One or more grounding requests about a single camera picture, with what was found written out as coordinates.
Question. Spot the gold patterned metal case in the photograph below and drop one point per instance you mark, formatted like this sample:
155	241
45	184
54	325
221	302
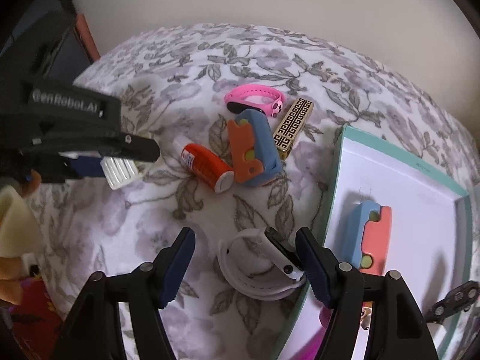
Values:
292	127

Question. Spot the grey floral blanket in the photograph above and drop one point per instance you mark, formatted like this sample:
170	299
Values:
168	82

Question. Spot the white smartwatch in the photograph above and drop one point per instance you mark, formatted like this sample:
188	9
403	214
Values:
232	270

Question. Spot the small blue and coral toy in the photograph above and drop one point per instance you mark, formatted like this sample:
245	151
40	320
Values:
377	232

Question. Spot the black riveted metal tool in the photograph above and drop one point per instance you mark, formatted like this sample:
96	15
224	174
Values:
455	300

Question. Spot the red-brown board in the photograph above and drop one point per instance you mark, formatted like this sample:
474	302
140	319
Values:
86	37

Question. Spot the large blue and orange toy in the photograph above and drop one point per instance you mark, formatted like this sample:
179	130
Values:
262	138

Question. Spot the white box with teal rim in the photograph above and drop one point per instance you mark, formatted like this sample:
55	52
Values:
412	202

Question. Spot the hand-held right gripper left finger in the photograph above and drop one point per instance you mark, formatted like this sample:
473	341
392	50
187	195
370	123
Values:
176	266

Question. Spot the dark furniture panel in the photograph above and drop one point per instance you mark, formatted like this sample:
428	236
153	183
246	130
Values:
73	60

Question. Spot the cream cone-shaped object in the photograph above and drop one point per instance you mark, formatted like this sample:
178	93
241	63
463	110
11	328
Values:
15	225

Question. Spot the white ribbed plastic piece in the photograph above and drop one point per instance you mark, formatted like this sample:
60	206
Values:
120	174

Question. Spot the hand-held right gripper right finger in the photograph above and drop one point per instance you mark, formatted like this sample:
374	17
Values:
315	266

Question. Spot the orange soft object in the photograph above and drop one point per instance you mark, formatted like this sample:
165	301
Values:
9	277

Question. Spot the red cloth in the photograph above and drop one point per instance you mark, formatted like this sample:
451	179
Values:
33	318

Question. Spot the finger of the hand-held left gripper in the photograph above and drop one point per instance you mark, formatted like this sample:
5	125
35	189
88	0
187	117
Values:
82	167
131	148

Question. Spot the pink wristband with black watch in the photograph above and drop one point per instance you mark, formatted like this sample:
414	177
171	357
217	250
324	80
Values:
255	92

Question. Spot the cartoon figure toy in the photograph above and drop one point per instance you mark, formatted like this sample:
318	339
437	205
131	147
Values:
365	313

